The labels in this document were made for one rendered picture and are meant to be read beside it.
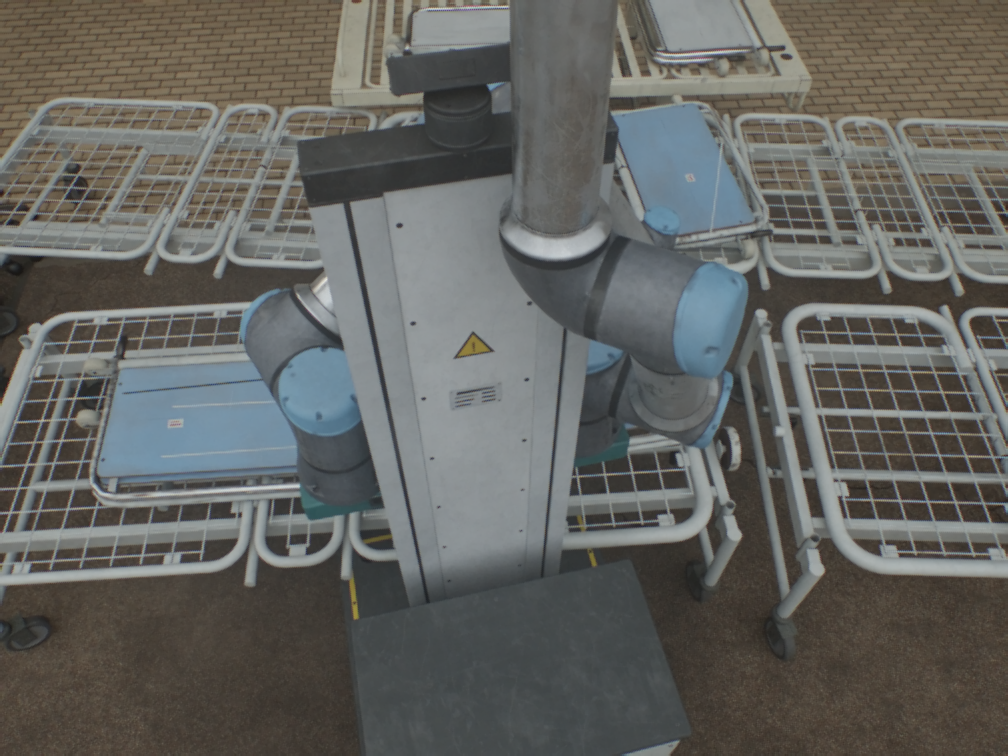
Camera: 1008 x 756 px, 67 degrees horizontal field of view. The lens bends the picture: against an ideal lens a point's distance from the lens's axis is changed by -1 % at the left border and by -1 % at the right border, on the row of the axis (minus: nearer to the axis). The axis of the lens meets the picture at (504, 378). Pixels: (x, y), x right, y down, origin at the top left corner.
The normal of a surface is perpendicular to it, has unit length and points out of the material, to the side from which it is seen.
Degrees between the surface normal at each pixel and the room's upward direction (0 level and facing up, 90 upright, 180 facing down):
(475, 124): 90
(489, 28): 6
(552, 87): 93
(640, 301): 45
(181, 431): 5
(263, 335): 36
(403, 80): 62
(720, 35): 4
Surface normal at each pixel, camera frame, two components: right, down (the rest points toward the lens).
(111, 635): 0.00, -0.61
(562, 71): -0.01, 0.82
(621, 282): -0.25, -0.09
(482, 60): 0.20, 0.39
